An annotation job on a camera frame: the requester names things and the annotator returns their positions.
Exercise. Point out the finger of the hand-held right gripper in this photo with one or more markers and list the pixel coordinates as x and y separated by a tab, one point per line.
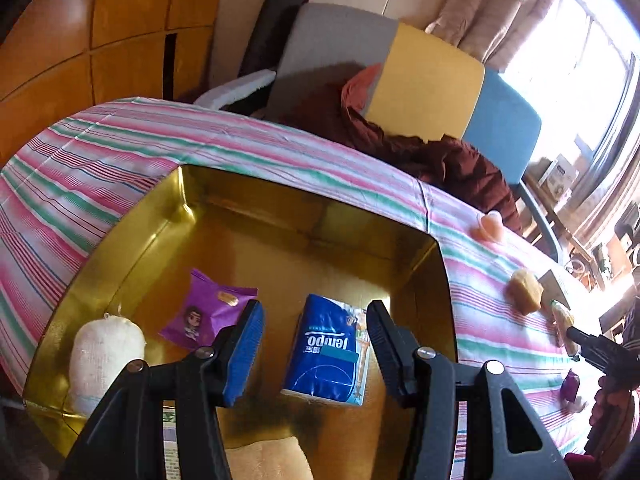
595	350

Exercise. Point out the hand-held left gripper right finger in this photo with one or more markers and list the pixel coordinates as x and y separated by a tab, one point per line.
387	350

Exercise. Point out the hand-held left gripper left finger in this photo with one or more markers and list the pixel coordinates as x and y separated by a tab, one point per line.
245	355

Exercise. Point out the tan snack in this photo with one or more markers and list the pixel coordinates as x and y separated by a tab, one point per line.
562	325

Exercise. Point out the purple snack packet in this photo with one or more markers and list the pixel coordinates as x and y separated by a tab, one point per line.
207	315

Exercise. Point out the blue tissue pack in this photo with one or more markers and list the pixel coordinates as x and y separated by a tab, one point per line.
325	355

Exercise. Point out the yellow cloth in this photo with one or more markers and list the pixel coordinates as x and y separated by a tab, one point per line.
267	460

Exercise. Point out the gold metal tin box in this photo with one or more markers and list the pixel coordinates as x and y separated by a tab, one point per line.
300	250

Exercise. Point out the peach bottle with clear cap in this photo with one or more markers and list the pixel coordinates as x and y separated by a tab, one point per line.
487	227

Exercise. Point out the small purple block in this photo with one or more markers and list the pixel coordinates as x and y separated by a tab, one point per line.
571	387

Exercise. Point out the small cardboard box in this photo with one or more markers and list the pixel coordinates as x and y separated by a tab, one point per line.
555	285

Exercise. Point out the yellow sponge block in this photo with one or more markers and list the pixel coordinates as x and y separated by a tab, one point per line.
525	292

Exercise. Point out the person's maroon clothing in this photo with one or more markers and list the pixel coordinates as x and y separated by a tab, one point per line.
582	467

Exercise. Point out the wooden shelf unit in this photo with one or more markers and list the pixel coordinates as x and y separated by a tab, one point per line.
600	230

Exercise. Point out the white box on shelf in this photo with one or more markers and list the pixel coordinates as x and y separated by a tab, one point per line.
559	176

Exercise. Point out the dark red jacket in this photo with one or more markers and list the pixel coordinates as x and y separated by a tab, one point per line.
450	160

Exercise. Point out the striped pink green tablecloth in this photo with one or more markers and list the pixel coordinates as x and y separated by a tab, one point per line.
100	150

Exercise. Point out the grey yellow blue armchair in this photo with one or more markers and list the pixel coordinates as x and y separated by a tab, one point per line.
425	75

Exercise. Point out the window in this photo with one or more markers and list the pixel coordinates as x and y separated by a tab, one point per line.
575	50

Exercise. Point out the black rolled mat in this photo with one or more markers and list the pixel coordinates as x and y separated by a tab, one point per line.
270	25

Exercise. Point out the wooden wardrobe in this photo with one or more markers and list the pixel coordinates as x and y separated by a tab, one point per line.
100	30

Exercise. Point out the beige patterned curtain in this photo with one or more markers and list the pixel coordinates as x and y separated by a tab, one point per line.
500	5

